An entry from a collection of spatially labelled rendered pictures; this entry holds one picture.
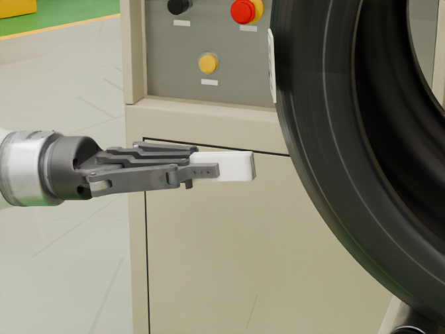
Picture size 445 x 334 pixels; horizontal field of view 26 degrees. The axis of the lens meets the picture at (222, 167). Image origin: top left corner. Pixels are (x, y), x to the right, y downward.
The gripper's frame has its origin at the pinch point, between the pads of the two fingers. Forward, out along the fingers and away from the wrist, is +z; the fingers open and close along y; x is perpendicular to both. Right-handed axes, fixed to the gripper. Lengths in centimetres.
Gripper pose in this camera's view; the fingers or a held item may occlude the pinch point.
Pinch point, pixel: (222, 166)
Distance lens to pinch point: 105.4
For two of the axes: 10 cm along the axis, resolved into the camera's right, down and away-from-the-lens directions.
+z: 9.3, -0.1, -3.6
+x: 1.3, 9.4, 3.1
